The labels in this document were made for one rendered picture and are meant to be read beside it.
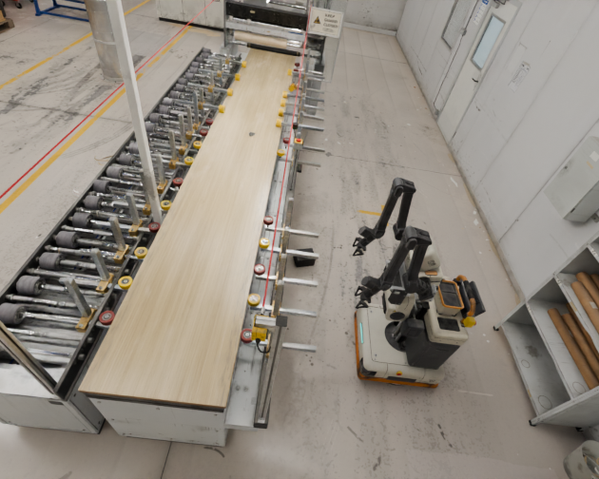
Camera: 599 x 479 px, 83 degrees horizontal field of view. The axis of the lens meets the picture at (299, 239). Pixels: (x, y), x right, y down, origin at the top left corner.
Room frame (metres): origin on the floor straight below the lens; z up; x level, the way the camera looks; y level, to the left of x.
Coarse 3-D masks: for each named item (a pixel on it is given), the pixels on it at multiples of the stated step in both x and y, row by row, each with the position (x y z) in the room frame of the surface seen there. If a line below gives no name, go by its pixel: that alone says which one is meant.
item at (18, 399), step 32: (224, 96) 4.35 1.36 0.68; (64, 224) 1.56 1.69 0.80; (128, 224) 1.77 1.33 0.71; (32, 256) 1.22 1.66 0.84; (32, 320) 0.86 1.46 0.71; (96, 320) 0.90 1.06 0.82; (0, 352) 0.65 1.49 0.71; (96, 352) 0.79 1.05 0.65; (0, 384) 0.50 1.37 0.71; (32, 384) 0.53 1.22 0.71; (64, 384) 0.54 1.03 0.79; (0, 416) 0.44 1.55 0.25; (32, 416) 0.46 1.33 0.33; (64, 416) 0.48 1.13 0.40; (96, 416) 0.55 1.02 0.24
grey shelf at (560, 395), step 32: (576, 256) 2.03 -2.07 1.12; (544, 288) 2.06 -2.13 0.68; (512, 320) 2.07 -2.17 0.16; (544, 320) 1.85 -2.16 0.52; (512, 352) 1.75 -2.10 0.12; (544, 352) 1.80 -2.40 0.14; (544, 384) 1.48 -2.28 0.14; (576, 384) 1.32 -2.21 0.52; (544, 416) 1.19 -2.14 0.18; (576, 416) 1.19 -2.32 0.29
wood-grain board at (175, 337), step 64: (256, 64) 5.09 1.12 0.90; (256, 128) 3.30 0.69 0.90; (192, 192) 2.09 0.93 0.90; (256, 192) 2.25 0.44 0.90; (192, 256) 1.45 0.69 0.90; (256, 256) 1.57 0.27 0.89; (128, 320) 0.90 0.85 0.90; (192, 320) 0.98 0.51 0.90; (128, 384) 0.57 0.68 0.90; (192, 384) 0.63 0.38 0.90
